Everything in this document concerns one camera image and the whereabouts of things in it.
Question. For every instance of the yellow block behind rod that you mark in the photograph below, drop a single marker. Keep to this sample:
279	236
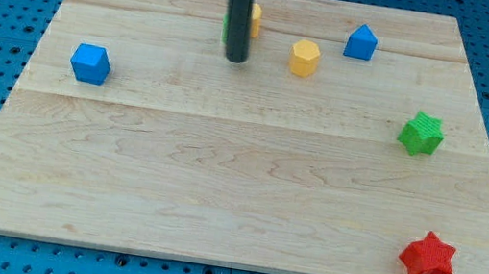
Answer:
255	22

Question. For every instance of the blue cube block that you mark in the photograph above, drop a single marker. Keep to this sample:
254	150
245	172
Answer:
90	64

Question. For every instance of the yellow hexagon block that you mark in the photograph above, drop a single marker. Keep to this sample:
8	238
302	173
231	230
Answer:
304	58

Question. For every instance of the green circle block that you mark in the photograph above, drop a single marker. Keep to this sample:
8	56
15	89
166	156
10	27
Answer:
225	29

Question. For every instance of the green star block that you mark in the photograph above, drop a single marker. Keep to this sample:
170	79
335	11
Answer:
421	135

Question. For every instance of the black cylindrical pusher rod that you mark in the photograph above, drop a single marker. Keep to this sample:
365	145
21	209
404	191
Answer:
238	30

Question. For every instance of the blue pentagon block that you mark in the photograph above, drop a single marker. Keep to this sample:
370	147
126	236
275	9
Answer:
361	44

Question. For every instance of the red star block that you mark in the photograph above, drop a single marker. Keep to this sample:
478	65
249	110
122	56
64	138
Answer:
428	256

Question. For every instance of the light wooden board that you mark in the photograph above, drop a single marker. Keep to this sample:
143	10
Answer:
182	155

